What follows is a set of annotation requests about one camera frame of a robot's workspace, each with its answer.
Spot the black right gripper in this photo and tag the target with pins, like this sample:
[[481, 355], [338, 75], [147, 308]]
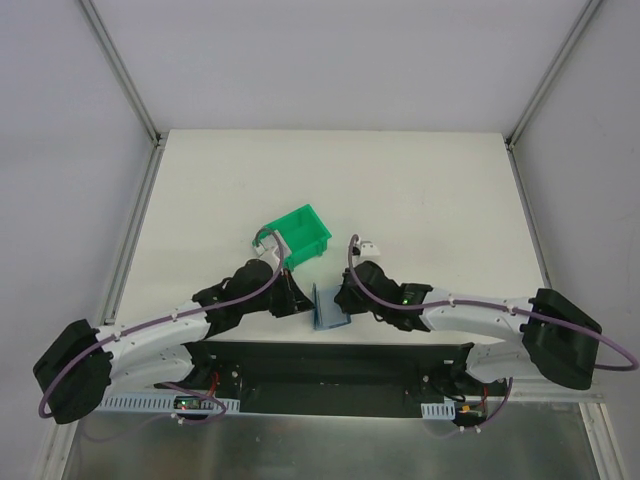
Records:
[[351, 296]]

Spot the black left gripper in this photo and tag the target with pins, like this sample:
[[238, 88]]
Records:
[[288, 295]]

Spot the blue leather card holder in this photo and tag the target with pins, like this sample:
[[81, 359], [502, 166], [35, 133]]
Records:
[[327, 314]]

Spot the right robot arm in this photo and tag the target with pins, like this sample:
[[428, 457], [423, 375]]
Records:
[[544, 335]]

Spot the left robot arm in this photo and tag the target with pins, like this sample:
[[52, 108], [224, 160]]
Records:
[[85, 365]]

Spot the green plastic bin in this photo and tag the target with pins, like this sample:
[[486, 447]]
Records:
[[302, 233]]

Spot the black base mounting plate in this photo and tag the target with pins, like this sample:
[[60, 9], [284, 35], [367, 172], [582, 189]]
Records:
[[329, 379]]

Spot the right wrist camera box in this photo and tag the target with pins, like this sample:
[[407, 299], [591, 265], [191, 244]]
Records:
[[367, 250]]

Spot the right white cable duct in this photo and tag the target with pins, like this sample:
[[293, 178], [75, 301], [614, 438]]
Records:
[[445, 411]]

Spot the white cable duct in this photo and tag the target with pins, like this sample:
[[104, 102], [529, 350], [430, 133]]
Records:
[[166, 403], [445, 411]]

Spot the left white cable duct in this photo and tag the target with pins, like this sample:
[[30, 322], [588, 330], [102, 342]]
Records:
[[166, 403]]

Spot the left aluminium frame post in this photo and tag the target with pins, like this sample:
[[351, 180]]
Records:
[[119, 69]]

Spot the aluminium frame post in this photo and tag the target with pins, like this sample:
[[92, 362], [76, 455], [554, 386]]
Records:
[[119, 69], [553, 71]]

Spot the aluminium front rail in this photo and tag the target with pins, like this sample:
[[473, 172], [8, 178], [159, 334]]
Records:
[[550, 387]]

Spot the right aluminium frame post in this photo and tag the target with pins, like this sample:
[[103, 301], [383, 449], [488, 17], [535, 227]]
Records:
[[553, 71]]

